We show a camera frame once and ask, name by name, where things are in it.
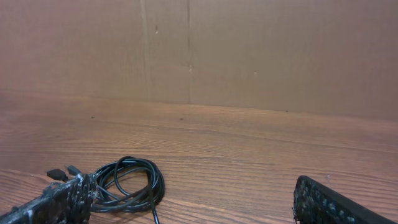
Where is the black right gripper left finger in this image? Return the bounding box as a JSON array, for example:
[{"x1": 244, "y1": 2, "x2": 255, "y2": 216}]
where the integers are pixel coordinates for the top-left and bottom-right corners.
[{"x1": 1, "y1": 174, "x2": 97, "y2": 224}]

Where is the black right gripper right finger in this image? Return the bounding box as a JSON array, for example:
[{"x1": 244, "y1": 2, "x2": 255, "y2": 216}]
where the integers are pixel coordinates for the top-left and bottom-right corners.
[{"x1": 292, "y1": 175, "x2": 397, "y2": 224}]

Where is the black USB cable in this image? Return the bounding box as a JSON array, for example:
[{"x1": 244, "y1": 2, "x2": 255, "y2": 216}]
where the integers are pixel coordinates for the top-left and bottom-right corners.
[{"x1": 46, "y1": 156, "x2": 166, "y2": 224}]

